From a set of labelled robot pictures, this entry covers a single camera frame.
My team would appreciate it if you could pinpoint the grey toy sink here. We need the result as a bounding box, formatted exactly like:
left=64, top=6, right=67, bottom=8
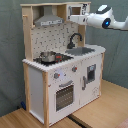
left=66, top=47, right=94, bottom=56

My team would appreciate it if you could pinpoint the red oven knob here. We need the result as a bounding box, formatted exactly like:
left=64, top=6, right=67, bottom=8
left=71, top=65, right=79, bottom=73
left=54, top=73, right=60, bottom=79

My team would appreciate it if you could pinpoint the silver toy pot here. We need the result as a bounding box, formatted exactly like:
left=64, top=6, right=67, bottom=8
left=40, top=51, right=56, bottom=62

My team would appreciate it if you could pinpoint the wooden toy kitchen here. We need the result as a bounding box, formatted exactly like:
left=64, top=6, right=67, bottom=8
left=22, top=2, right=105, bottom=128

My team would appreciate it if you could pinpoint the black toy stovetop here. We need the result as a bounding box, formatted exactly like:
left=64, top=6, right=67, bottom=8
left=34, top=53, right=71, bottom=66

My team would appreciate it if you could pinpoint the black toy faucet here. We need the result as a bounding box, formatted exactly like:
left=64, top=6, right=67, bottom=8
left=67, top=33, right=82, bottom=49

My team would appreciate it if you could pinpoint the white cabinet door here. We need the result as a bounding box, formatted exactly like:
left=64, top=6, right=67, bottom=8
left=80, top=55, right=102, bottom=106

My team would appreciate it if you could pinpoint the red left oven knob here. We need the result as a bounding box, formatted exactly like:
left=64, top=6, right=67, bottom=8
left=54, top=73, right=60, bottom=79

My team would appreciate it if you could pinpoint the toy oven door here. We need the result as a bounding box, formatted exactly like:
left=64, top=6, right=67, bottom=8
left=49, top=80, right=78, bottom=118

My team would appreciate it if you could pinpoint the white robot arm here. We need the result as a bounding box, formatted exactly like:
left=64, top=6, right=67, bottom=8
left=69, top=5, right=128, bottom=31

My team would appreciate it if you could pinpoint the red right oven knob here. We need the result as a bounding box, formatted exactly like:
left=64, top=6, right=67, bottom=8
left=71, top=65, right=79, bottom=73

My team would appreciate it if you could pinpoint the grey range hood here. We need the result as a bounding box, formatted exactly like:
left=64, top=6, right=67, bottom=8
left=34, top=6, right=64, bottom=27

